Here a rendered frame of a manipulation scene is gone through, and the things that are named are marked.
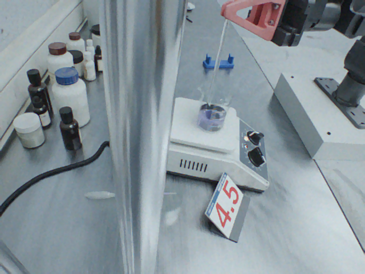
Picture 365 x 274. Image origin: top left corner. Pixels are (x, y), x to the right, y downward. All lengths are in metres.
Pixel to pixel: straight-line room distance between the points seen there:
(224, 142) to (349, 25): 0.27
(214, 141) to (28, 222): 0.31
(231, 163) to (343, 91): 0.39
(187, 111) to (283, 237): 0.27
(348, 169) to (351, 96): 0.18
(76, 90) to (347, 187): 0.57
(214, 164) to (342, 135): 0.32
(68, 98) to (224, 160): 0.31
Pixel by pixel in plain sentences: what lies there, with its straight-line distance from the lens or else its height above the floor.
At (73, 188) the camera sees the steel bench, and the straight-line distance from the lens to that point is 0.46.
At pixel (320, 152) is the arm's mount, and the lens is 0.60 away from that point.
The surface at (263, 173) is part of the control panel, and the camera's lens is 0.47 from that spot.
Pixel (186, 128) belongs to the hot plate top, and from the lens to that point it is 0.42.
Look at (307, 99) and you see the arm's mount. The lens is 0.69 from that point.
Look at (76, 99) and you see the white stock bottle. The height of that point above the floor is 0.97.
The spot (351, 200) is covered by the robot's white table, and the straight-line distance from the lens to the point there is 0.58.
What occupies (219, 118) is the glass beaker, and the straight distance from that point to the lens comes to 0.41.
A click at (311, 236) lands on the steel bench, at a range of 0.48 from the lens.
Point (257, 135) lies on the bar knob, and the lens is 0.49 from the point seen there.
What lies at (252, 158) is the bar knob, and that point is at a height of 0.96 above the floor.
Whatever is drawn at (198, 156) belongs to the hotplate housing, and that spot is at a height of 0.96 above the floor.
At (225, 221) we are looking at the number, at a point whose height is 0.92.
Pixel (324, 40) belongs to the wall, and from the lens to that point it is 2.34.
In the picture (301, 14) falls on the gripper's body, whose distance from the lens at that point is 0.38.
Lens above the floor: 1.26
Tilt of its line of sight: 42 degrees down
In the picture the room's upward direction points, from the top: 9 degrees clockwise
